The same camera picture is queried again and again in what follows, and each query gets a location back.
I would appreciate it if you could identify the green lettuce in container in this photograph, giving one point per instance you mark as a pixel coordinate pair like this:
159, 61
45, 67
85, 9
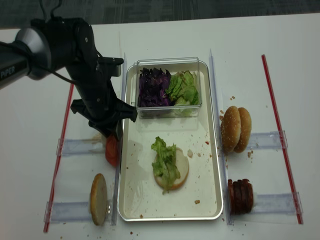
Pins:
182, 90

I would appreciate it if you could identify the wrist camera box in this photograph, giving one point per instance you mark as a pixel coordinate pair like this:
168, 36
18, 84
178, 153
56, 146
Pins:
111, 66

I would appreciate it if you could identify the clear plastic salad container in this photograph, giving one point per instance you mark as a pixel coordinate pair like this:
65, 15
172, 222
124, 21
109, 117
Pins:
173, 65

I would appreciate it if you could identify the upright bun half left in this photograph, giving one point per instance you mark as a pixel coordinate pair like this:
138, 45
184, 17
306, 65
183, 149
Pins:
98, 200

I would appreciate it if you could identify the upper right clear holder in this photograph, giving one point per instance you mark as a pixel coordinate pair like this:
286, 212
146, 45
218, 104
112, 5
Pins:
274, 140

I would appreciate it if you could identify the lower right clear holder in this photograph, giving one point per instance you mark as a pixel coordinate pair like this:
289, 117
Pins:
280, 203

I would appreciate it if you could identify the lettuce leaf on bun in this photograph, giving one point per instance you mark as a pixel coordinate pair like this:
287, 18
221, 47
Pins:
164, 165

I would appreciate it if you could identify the red strip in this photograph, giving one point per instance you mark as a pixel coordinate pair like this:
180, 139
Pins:
299, 214
60, 144

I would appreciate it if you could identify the left clear vertical rail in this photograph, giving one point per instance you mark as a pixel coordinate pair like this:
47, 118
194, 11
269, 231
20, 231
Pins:
113, 221

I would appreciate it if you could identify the upper left clear holder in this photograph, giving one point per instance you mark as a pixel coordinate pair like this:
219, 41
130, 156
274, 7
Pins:
83, 147

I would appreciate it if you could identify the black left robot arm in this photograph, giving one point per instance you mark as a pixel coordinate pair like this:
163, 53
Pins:
48, 46

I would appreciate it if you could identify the bottom bun on tray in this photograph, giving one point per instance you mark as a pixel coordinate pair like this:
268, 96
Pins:
182, 164

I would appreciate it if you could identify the red tomato slice stack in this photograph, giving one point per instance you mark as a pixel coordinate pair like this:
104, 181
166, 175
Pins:
111, 150

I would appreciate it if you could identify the right clear vertical rail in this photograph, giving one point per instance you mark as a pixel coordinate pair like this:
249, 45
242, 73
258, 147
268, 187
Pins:
221, 157

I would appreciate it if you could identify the sesame bun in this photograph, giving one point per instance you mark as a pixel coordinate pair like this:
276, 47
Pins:
245, 132
230, 129

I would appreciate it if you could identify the purple cabbage shreds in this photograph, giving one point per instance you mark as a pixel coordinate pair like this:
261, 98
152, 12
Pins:
153, 84

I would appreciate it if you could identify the lower left clear holder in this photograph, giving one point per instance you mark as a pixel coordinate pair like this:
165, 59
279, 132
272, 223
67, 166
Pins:
67, 212

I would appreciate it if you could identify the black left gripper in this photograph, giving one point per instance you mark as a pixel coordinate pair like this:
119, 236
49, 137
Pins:
98, 101

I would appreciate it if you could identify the clear holder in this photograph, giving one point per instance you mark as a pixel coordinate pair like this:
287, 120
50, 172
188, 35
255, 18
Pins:
83, 147
67, 212
274, 140
280, 203

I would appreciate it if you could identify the white metal tray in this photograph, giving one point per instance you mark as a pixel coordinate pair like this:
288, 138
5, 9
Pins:
140, 198

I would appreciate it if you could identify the sesame bun rear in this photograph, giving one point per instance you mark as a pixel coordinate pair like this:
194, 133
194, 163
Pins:
245, 132

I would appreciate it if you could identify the left red strip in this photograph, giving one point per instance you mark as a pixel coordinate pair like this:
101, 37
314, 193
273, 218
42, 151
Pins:
60, 144

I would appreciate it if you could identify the clear vertical rail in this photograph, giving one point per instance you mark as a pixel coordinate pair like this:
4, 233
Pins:
221, 157
113, 221

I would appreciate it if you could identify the meat patty stack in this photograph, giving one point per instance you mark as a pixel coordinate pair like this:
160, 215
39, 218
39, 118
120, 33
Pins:
241, 196

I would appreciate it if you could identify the right red strip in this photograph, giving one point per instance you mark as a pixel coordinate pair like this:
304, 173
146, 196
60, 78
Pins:
299, 214

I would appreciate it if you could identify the sesame bun front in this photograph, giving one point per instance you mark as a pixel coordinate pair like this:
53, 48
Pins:
230, 129

